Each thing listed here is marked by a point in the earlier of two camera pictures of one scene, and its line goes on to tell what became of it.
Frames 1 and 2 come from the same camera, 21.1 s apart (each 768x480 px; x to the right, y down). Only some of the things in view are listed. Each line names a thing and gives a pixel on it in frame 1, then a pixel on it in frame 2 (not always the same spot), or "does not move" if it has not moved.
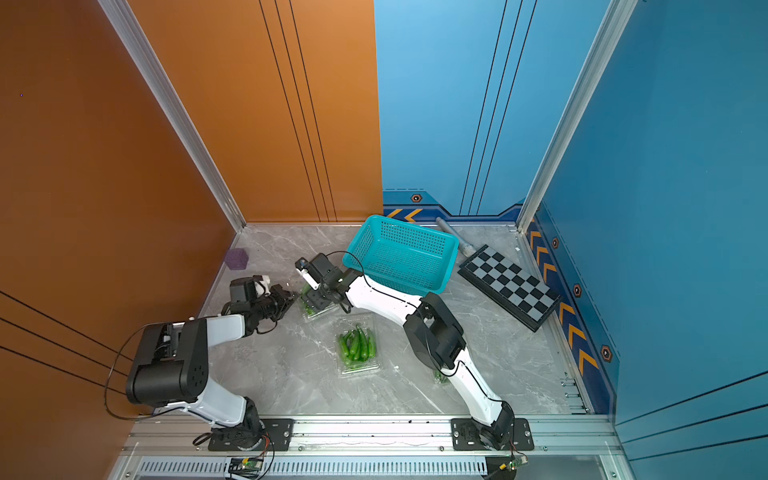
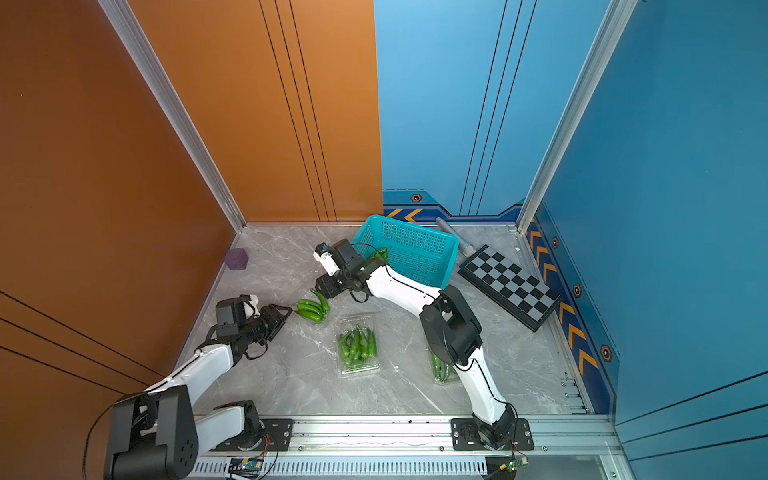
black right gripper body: [321, 297] → [345, 275]
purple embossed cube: [236, 259] does not move
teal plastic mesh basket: [403, 256] does not move
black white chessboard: [509, 286] does not move
